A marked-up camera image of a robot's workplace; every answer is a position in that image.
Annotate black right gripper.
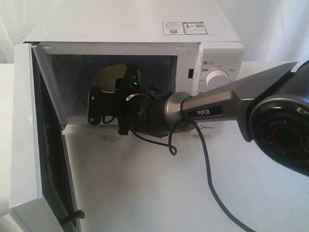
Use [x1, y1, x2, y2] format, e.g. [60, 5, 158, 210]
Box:
[87, 64, 164, 135]

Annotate cream ceramic bowl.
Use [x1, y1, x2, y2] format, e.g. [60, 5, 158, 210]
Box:
[89, 64, 126, 94]

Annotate white microwave door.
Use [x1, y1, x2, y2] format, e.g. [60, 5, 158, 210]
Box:
[9, 43, 85, 232]

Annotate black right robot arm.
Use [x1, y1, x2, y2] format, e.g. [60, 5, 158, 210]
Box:
[87, 62, 309, 176]

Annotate white microwave oven body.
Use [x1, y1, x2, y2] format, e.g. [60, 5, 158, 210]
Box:
[22, 0, 244, 130]

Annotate blue warning sticker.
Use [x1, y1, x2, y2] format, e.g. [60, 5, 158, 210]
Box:
[162, 22, 208, 35]

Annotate upper white control knob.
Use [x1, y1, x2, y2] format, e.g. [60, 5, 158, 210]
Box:
[205, 70, 229, 90]

